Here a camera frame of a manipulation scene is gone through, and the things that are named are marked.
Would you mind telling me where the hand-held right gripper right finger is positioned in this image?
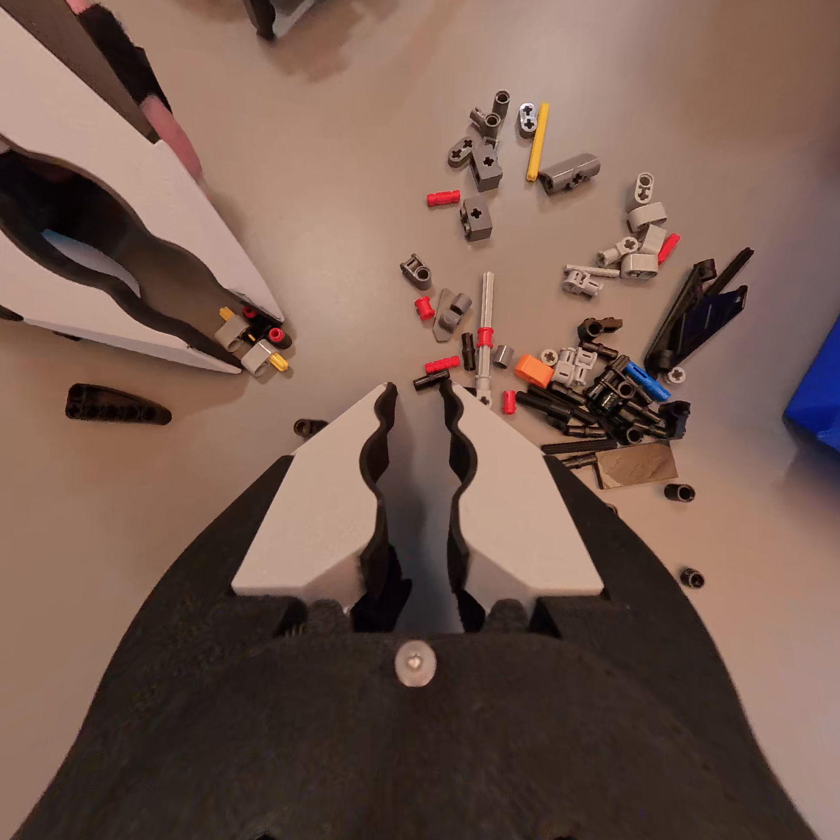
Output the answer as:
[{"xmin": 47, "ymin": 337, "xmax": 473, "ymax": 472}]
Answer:
[{"xmin": 438, "ymin": 379, "xmax": 606, "ymax": 603}]

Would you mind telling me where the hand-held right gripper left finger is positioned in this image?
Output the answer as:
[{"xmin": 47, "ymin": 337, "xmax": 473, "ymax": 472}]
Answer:
[{"xmin": 230, "ymin": 382, "xmax": 399, "ymax": 610}]

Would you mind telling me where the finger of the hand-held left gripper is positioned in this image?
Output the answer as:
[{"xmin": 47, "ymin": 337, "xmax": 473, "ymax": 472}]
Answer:
[
  {"xmin": 0, "ymin": 10, "xmax": 286, "ymax": 327},
  {"xmin": 0, "ymin": 225, "xmax": 244, "ymax": 375}
]

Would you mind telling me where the small yellow-axle lego assembly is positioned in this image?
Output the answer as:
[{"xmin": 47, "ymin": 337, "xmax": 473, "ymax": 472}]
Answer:
[{"xmin": 213, "ymin": 305, "xmax": 293, "ymax": 378}]

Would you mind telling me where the pile of lego pieces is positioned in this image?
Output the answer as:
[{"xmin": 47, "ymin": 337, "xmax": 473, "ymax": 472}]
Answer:
[{"xmin": 399, "ymin": 88, "xmax": 756, "ymax": 590}]

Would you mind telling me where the black curved lego beam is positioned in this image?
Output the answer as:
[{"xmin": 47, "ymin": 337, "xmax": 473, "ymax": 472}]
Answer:
[{"xmin": 64, "ymin": 382, "xmax": 173, "ymax": 426}]

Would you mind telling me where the person's left hand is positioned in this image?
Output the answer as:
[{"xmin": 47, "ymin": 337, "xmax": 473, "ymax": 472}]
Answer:
[{"xmin": 147, "ymin": 95, "xmax": 204, "ymax": 182}]

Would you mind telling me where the blue plastic bin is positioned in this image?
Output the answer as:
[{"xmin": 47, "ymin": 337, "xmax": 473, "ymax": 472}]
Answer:
[{"xmin": 782, "ymin": 328, "xmax": 840, "ymax": 454}]

